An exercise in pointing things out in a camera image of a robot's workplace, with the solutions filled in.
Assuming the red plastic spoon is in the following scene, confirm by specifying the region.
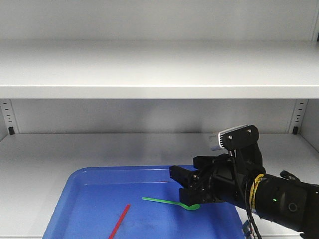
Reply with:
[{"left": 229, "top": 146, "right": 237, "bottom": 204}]
[{"left": 108, "top": 204, "right": 131, "bottom": 239}]

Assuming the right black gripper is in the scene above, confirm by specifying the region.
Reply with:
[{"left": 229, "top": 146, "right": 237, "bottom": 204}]
[{"left": 169, "top": 143, "right": 265, "bottom": 206}]

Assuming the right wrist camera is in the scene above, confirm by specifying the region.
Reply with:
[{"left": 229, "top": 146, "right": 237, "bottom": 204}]
[{"left": 208, "top": 124, "right": 259, "bottom": 151}]

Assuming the blue plastic tray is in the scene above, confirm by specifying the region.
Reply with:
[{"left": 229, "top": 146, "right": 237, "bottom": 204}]
[{"left": 44, "top": 166, "right": 244, "bottom": 239}]

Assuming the black cable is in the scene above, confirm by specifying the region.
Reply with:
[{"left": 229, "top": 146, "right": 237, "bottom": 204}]
[{"left": 228, "top": 149, "right": 262, "bottom": 239}]

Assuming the green plastic spoon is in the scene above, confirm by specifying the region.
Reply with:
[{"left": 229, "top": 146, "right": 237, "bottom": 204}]
[{"left": 142, "top": 197, "right": 200, "bottom": 211}]

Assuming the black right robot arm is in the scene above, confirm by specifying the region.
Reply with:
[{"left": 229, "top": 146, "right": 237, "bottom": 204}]
[{"left": 169, "top": 143, "right": 319, "bottom": 239}]

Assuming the grey cabinet shelf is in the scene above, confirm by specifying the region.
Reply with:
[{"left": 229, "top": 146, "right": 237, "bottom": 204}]
[{"left": 0, "top": 40, "right": 319, "bottom": 99}]

